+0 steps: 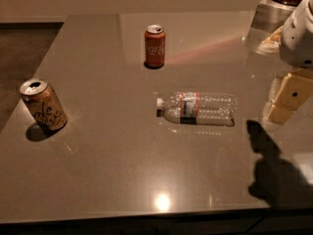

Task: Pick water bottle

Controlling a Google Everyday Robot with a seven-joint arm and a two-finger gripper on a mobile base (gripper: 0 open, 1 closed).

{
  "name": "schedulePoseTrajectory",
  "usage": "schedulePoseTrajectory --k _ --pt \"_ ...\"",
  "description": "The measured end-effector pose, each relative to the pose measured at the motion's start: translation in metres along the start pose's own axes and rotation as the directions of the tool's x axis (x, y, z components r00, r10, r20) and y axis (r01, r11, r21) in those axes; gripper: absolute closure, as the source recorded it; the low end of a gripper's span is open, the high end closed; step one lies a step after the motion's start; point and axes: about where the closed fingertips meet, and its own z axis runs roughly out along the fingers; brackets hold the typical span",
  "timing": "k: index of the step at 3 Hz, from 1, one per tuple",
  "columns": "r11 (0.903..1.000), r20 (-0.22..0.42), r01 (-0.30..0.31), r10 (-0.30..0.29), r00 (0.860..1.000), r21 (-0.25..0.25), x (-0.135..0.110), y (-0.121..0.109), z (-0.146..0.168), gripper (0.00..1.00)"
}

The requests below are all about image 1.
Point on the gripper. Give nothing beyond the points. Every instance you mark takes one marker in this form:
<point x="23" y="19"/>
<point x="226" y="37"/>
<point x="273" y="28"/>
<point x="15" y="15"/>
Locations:
<point x="298" y="39"/>

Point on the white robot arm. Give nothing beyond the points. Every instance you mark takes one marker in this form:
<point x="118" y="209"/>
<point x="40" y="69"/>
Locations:
<point x="296" y="49"/>

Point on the clear plastic water bottle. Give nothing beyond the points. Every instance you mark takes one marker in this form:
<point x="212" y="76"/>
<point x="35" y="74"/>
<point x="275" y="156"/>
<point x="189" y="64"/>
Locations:
<point x="198" y="108"/>

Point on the tan sparkling water can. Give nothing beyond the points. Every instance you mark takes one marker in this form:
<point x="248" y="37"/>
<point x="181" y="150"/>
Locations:
<point x="43" y="104"/>

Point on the steel snack dispenser base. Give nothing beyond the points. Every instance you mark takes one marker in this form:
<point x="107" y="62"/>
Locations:
<point x="269" y="15"/>

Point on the red cola can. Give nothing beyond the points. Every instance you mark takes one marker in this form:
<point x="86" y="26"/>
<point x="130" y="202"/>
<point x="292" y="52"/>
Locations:
<point x="154" y="46"/>

